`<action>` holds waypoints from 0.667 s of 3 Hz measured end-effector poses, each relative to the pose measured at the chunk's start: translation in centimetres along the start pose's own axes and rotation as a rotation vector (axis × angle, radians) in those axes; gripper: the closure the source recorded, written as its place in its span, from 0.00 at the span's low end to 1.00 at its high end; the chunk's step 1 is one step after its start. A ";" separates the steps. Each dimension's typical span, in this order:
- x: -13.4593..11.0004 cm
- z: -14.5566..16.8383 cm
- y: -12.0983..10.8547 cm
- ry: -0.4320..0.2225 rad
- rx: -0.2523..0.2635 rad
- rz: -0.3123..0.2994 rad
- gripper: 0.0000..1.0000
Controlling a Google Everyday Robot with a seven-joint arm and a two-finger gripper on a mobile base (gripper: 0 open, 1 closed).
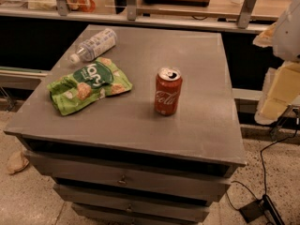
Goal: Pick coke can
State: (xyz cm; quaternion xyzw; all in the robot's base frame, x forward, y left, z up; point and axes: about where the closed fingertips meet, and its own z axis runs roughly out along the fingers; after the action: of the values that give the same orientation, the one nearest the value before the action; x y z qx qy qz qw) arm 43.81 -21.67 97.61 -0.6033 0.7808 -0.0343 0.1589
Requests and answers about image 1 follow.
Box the bottom drawer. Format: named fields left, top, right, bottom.
left=71, top=203, right=197, bottom=225

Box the red coke can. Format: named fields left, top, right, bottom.
left=155, top=67, right=183, bottom=115

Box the crumpled paper on floor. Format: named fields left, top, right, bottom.
left=7, top=151, right=29, bottom=174

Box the clear plastic water bottle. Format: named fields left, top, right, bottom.
left=69, top=28, right=117, bottom=64

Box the middle drawer with knob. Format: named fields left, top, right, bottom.
left=52, top=183, right=211, bottom=223

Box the drawer with knob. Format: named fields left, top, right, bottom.
left=52, top=183, right=211, bottom=223
left=25, top=151, right=230, bottom=202

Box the long wooden counter shelf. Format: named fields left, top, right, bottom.
left=0, top=0, right=292, bottom=34

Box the black floor power box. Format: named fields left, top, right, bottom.
left=238, top=195, right=285, bottom=225

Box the green chip bag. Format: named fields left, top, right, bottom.
left=47, top=57, right=133, bottom=115

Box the grey drawer cabinet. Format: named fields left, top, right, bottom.
left=3, top=23, right=248, bottom=225

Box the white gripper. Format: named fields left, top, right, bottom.
left=253, top=0, right=300, bottom=125

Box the black power cable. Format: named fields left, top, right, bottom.
left=224, top=110, right=300, bottom=212

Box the top drawer with knob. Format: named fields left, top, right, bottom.
left=25, top=151, right=230, bottom=202

